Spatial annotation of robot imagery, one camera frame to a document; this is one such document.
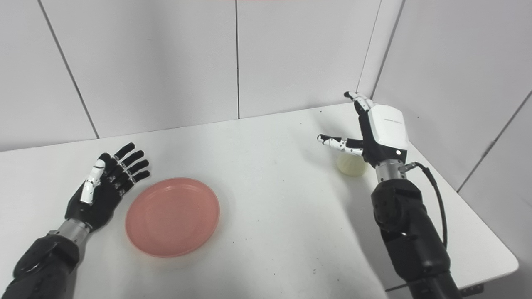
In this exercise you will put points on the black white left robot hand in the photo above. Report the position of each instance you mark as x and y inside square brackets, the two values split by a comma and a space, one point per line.
[97, 205]

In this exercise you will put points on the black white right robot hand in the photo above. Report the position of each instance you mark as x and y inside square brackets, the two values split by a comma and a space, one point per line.
[386, 128]

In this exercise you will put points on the cream steamed bun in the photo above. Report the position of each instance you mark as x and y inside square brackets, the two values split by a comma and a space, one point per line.
[351, 167]

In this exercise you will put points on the pink round plate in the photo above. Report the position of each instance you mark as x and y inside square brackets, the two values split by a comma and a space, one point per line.
[172, 218]

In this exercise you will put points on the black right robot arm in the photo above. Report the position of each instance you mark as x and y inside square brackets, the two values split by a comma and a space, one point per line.
[409, 232]

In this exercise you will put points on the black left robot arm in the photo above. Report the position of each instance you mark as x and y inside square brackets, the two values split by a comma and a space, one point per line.
[41, 265]

